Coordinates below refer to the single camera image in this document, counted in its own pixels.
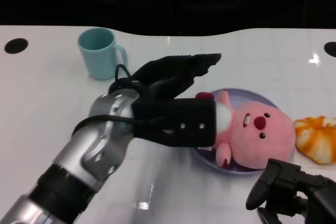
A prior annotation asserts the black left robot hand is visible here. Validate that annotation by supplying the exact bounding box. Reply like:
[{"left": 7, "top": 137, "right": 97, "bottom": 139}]
[{"left": 130, "top": 52, "right": 223, "bottom": 100}]

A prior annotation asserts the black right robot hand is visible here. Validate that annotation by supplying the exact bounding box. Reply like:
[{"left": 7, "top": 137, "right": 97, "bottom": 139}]
[{"left": 245, "top": 157, "right": 336, "bottom": 224}]

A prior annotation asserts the pink plush doll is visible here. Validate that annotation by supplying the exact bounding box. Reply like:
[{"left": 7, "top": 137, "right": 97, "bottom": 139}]
[{"left": 195, "top": 90, "right": 297, "bottom": 172}]

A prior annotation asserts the purple plastic plate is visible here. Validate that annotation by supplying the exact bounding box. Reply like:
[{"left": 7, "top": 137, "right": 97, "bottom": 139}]
[{"left": 192, "top": 88, "right": 282, "bottom": 175}]

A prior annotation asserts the orange white bread toy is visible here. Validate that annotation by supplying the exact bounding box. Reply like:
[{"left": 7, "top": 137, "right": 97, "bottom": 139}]
[{"left": 293, "top": 115, "right": 336, "bottom": 165}]

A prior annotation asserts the teal plastic mug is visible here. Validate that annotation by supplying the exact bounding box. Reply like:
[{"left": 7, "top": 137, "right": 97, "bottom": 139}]
[{"left": 77, "top": 27, "right": 129, "bottom": 81}]

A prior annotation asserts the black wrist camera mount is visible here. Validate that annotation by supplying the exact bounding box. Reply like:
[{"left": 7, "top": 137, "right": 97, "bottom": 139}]
[{"left": 130, "top": 97, "right": 217, "bottom": 148}]

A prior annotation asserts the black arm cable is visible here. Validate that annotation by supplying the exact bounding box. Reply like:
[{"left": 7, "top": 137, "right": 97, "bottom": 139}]
[{"left": 72, "top": 63, "right": 148, "bottom": 137}]

